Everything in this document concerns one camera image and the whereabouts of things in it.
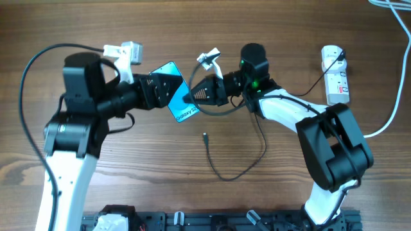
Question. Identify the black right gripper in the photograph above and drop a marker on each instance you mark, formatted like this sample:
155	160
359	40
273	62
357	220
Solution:
215	91

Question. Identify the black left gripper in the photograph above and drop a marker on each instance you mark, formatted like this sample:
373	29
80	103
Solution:
149	99

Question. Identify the Galaxy smartphone teal screen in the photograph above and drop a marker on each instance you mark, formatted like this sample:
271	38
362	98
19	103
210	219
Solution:
178	108

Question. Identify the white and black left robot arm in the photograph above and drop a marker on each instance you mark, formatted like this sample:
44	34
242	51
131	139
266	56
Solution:
73	138

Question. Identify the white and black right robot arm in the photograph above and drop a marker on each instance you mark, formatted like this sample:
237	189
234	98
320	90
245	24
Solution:
334	148

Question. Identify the white power strip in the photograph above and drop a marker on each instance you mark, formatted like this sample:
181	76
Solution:
334	66

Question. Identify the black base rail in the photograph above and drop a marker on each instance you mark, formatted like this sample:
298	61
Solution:
251	220

